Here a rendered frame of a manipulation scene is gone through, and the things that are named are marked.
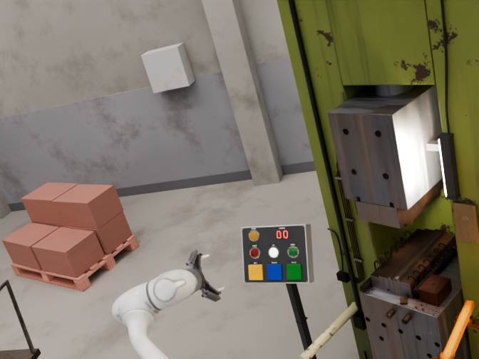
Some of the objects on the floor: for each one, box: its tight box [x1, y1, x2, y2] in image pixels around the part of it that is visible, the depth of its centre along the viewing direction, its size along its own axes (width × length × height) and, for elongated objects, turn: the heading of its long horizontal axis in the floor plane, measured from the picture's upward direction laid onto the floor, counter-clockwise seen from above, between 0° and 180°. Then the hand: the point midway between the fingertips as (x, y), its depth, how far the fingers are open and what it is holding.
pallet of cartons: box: [2, 182, 139, 292], centre depth 545 cm, size 85×120×71 cm
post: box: [286, 283, 316, 359], centre depth 290 cm, size 4×4×108 cm
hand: (212, 273), depth 206 cm, fingers open, 13 cm apart
